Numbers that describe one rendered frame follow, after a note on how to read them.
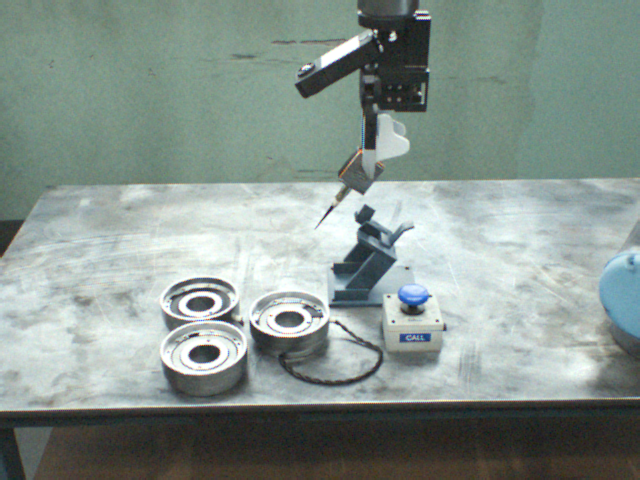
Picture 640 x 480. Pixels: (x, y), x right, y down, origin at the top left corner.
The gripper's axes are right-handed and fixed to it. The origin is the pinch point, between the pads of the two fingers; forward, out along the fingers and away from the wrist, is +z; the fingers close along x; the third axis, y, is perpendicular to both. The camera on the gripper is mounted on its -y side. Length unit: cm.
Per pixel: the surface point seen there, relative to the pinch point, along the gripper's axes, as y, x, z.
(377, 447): 2.8, -7.0, 44.7
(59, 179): -94, 147, 73
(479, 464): 17.8, -10.4, 44.7
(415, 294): 6.0, -12.9, 12.3
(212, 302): -20.8, -6.9, 17.6
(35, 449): -77, 48, 100
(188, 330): -22.9, -14.9, 16.4
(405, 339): 4.8, -15.5, 17.5
